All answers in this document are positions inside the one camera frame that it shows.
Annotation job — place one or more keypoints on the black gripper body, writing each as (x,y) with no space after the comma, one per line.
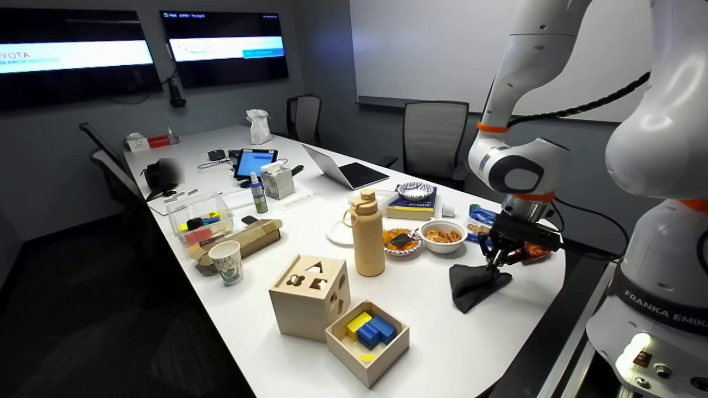
(511,234)

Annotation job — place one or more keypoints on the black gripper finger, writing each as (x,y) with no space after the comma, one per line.
(510,258)
(488,253)

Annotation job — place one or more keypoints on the dark grey towel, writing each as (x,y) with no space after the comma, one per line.
(472,286)

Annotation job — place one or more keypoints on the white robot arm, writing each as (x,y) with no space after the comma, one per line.
(653,321)

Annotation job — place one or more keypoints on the blue white snack bag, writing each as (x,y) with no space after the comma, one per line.
(478,222)

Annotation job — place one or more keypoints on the red orange snack bag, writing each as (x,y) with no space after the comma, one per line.
(534,253)

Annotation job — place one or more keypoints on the white bowl of cereal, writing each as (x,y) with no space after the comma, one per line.
(442,238)

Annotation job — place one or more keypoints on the small bowl of chips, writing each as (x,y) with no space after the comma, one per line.
(402,241)

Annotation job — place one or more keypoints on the blue yellow book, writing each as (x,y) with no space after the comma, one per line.
(417,211)

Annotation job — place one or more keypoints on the grey office chair near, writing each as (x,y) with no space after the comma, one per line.
(432,136)

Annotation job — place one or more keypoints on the grey office chair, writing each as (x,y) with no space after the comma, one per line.
(432,136)
(304,114)

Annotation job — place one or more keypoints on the beige water bottle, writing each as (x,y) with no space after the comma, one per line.
(367,236)

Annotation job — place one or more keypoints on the white paper plate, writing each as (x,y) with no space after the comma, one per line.
(338,236)

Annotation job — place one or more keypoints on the black open laptop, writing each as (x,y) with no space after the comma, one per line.
(350,175)

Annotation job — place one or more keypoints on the wooden tray with blocks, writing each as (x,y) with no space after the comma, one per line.
(367,342)

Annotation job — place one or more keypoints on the wooden shape sorter cube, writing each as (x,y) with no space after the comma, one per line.
(310,295)

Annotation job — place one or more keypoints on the white tissue box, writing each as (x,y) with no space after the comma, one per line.
(276,180)

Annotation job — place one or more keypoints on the grey office chair far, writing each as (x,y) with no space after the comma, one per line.
(304,114)

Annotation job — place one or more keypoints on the brown cardboard box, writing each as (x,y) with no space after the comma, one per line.
(252,238)

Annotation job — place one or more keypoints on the small spray bottle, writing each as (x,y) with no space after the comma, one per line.
(258,193)

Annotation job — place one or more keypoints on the blue screen tablet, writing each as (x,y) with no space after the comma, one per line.
(252,161)

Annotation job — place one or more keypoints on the black small device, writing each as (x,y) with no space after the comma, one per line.
(217,155)

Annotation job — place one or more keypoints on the clear plastic bin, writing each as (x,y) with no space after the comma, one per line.
(197,220)

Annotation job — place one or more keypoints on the black headphones bag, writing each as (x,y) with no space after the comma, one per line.
(163,178)

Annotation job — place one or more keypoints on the red white box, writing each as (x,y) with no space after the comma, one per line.
(135,142)

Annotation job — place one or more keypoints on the black office chair right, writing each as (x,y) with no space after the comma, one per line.
(118,180)

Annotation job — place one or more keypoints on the whiteboard on wall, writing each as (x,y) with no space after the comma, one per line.
(449,50)

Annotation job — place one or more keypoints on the black webcam on wall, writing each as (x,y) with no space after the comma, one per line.
(174,92)

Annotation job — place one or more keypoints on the wall monitor right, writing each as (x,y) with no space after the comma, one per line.
(223,47)

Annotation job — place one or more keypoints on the wall monitor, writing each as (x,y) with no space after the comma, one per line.
(60,57)
(223,47)

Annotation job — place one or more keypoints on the wall monitor left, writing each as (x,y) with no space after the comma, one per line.
(60,57)

